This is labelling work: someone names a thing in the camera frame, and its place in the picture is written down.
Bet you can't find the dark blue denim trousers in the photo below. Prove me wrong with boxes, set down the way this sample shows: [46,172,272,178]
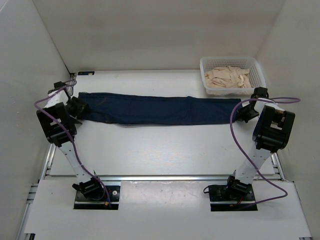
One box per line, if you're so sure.
[78,92,241,126]

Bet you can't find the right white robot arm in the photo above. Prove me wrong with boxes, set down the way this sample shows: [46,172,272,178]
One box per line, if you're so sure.
[224,87,296,200]

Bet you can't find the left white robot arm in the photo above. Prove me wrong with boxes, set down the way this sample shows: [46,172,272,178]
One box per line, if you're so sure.
[33,80,109,201]

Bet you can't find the small dark corner label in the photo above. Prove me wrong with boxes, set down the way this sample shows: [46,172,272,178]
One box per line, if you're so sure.
[77,71,95,76]

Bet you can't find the beige crumpled garment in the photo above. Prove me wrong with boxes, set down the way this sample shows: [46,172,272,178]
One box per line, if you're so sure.
[204,66,252,89]

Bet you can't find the white plastic basket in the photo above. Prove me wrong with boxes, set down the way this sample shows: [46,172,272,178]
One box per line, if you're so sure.
[200,56,266,96]

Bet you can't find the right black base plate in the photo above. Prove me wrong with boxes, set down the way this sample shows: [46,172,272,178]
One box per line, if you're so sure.
[204,184,258,212]

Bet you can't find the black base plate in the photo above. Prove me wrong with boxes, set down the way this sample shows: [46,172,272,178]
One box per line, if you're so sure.
[73,185,121,210]
[204,184,258,212]

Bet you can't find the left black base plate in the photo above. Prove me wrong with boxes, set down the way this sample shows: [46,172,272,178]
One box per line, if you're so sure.
[73,185,121,210]

